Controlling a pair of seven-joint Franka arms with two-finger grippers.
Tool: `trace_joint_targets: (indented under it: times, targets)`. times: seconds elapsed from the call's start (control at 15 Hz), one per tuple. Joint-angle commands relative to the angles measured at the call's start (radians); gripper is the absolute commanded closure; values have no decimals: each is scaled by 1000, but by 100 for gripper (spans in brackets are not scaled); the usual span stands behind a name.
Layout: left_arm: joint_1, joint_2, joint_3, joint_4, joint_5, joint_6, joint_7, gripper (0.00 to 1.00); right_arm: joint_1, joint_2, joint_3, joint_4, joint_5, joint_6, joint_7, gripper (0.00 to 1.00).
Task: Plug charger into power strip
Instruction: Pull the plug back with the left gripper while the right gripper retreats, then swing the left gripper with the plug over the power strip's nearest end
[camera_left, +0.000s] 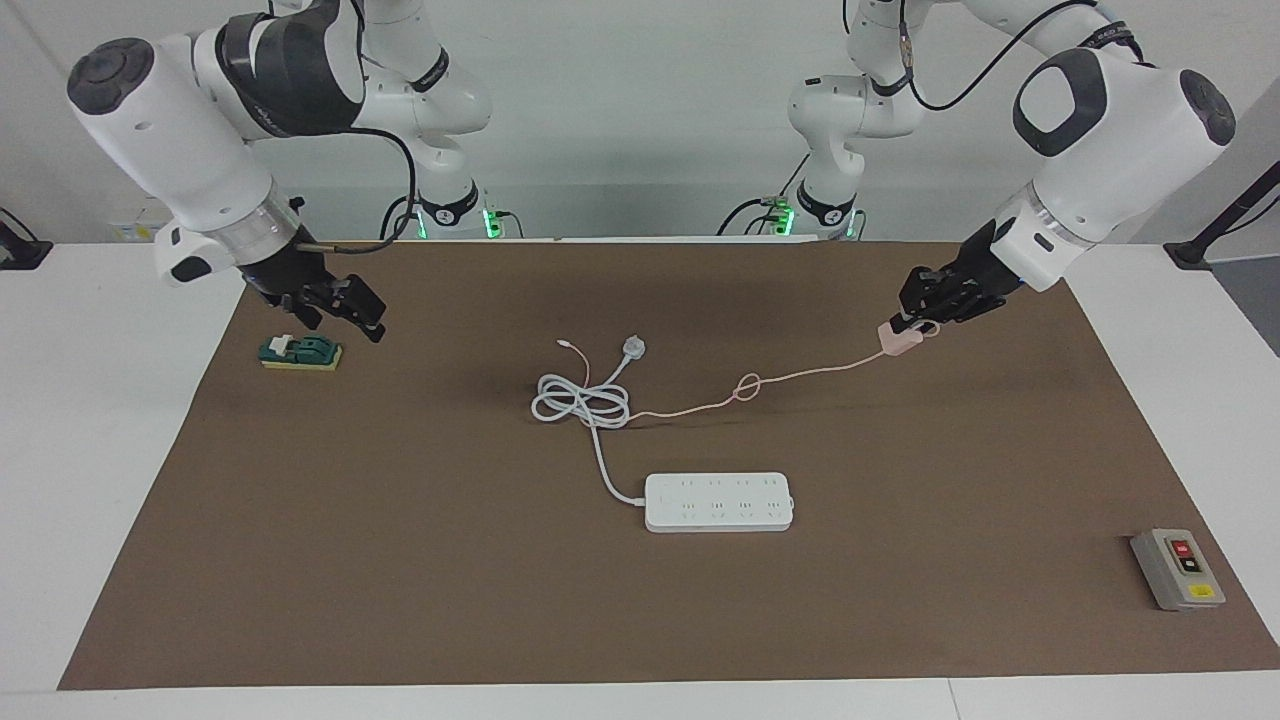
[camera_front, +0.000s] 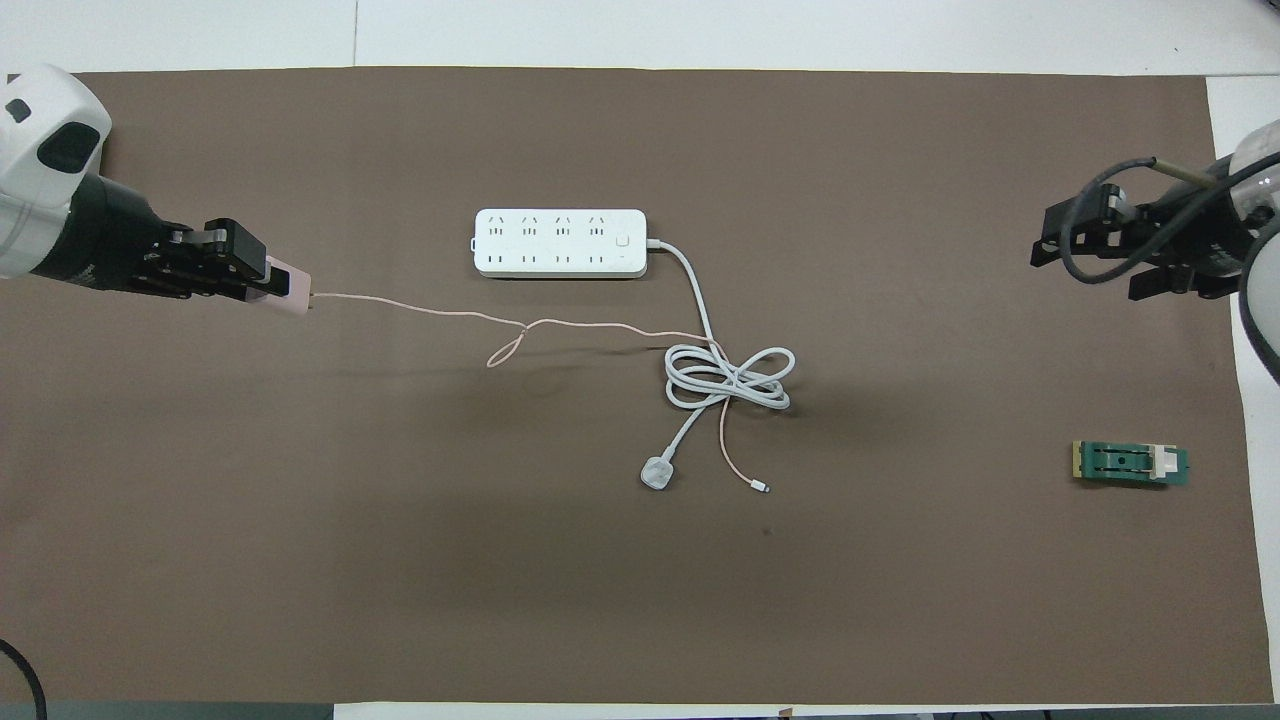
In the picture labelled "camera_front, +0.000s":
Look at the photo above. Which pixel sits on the pink charger adapter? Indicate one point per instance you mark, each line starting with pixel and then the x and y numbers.
pixel 290 290

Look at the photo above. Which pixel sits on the white power strip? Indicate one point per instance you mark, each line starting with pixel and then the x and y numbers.
pixel 560 243

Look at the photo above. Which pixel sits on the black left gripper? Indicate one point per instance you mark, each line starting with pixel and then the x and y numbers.
pixel 110 245

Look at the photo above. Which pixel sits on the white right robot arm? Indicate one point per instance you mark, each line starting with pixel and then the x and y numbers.
pixel 1262 280

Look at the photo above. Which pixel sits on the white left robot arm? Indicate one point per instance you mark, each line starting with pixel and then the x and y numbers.
pixel 45 150

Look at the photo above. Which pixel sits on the green knife switch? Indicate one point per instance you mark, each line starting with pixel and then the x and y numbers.
pixel 1125 464

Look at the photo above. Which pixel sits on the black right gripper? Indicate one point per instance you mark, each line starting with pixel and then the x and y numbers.
pixel 1215 250

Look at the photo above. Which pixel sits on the brown table mat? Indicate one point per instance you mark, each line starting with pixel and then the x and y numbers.
pixel 600 580

